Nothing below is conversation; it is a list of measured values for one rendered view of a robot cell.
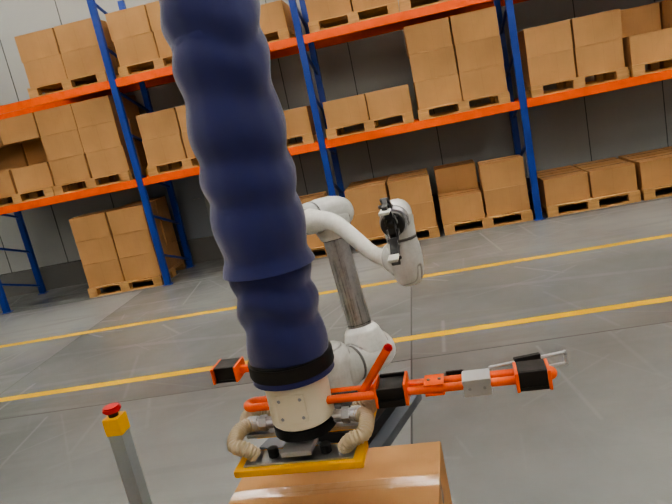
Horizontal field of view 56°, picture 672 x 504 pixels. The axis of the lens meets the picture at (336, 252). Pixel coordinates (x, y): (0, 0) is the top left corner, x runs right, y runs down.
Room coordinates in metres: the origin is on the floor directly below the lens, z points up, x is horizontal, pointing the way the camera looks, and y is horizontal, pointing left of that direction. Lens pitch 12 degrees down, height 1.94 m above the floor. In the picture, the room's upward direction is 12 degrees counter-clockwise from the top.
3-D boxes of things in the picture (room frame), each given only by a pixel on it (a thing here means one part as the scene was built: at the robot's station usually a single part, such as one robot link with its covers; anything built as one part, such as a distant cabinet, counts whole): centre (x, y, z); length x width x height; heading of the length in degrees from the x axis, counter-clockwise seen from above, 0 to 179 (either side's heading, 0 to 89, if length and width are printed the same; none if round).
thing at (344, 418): (1.57, 0.18, 1.16); 0.34 x 0.25 x 0.06; 77
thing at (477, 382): (1.46, -0.28, 1.22); 0.07 x 0.07 x 0.04; 77
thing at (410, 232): (2.05, -0.22, 1.56); 0.16 x 0.11 x 0.13; 168
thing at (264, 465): (1.47, 0.20, 1.12); 0.34 x 0.10 x 0.05; 77
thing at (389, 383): (1.51, -0.07, 1.23); 0.10 x 0.08 x 0.06; 167
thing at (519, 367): (1.43, -0.41, 1.22); 0.08 x 0.07 x 0.05; 77
